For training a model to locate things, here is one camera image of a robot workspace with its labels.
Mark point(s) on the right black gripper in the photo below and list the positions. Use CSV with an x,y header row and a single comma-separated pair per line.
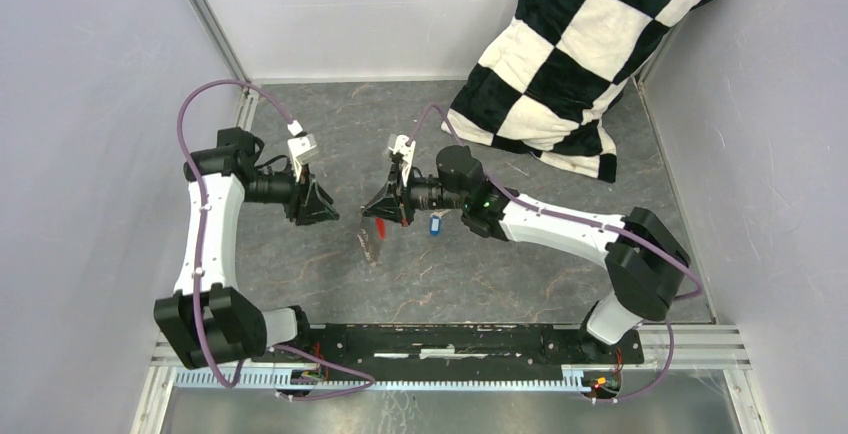
x,y
392,204

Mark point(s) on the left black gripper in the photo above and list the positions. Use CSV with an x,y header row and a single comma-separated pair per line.
x,y
309,203

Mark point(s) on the red key tag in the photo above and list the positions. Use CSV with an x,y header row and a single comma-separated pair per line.
x,y
380,228

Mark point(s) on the metal key holder plate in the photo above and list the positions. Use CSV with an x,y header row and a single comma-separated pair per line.
x,y
368,239

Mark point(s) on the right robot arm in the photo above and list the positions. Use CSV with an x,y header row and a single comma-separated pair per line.
x,y
645,263

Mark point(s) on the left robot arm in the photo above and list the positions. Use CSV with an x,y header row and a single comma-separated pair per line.
x,y
206,319

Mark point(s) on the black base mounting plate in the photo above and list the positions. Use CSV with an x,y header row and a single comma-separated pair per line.
x,y
465,352

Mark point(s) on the black white checkered blanket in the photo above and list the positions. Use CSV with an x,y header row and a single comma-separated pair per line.
x,y
542,86

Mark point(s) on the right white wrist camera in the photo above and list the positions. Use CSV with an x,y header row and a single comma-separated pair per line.
x,y
401,149

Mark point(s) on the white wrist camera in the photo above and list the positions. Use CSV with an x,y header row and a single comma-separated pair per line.
x,y
302,147
401,149

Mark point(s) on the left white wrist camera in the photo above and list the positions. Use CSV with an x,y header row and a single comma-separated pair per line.
x,y
302,147

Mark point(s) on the aluminium frame rail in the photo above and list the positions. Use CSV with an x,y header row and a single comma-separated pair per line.
x,y
219,39

